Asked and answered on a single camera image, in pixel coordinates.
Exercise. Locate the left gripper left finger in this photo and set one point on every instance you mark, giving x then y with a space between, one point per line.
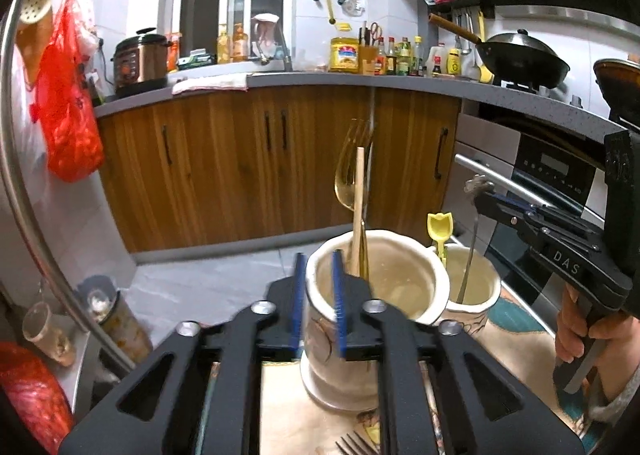
199 391

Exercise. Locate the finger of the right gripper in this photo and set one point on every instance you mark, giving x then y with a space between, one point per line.
532 221

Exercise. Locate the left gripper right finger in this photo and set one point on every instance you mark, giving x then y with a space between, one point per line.
439 390

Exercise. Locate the flower handle steel spoon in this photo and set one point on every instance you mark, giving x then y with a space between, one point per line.
479 184

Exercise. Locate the yellow green plastic spoon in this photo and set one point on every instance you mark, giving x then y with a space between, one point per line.
439 228

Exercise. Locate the silver steel fork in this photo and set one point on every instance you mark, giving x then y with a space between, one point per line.
354 444

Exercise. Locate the wooden chopstick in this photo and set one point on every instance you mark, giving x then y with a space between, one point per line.
356 262

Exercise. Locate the gold fork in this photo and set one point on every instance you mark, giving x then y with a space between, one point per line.
359 133

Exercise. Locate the wooden kitchen cabinets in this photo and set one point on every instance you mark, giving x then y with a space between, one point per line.
228 166

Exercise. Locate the person right hand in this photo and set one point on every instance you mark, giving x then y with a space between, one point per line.
619 359

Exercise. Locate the built-in oven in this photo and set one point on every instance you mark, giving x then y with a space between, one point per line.
549 165

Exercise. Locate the quilted teal peach table mat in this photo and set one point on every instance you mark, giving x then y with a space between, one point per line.
439 391

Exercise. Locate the cream floral ceramic utensil holder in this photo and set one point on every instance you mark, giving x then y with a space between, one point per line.
409 276

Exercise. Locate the black wok with lid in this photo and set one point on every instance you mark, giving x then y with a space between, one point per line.
517 57

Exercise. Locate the red bag on shelf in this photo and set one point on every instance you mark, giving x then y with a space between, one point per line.
36 396

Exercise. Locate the plastic cup on shelf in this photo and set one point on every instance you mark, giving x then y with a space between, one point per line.
40 327

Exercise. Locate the knife block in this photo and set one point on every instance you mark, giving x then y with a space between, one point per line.
367 56

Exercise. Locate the yellow cooking oil bottle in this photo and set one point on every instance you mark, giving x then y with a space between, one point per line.
344 55

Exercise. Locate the white dish cloth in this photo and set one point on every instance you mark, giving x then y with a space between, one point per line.
226 82

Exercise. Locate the hanging red plastic bag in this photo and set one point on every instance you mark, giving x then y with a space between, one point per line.
62 105

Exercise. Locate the electric pressure cooker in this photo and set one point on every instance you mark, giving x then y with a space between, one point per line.
140 63

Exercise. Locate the metal shelf rack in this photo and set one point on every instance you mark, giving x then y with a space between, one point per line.
74 219

